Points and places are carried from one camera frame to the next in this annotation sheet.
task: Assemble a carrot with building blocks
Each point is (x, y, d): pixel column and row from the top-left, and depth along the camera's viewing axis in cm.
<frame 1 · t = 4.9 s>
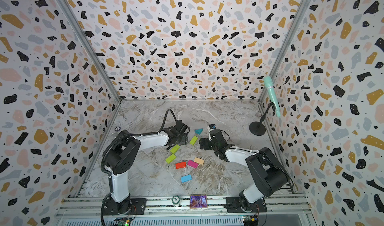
left hand: (186, 137, 98), fingers open
right hand: (206, 140, 93), fingers open
lime green block middle: (175, 149, 96), on the table
lime green block lower: (170, 158, 92), on the table
red block: (180, 165, 90), on the table
magenta block: (192, 164, 90), on the table
tan wooden block: (199, 160, 92), on the table
light blue block: (186, 178, 84), on the table
teal triangular block: (198, 131, 103), point 3 cm above the table

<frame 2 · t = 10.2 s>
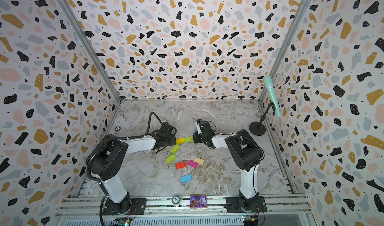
left hand: (177, 139, 97), fingers open
right hand: (195, 136, 99), fingers closed
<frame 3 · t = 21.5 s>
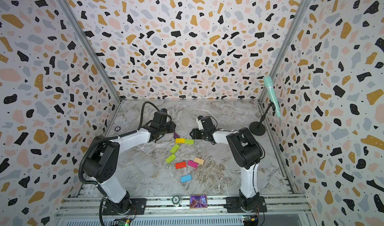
left hand: (178, 124, 95), fingers open
right hand: (195, 133, 99), fingers open
purple triangular block: (176, 136, 99), point 3 cm above the table
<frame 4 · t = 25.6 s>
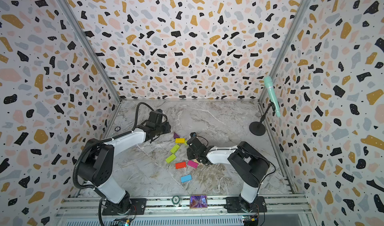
left hand: (173, 125, 94), fingers open
right hand: (191, 151, 93), fingers open
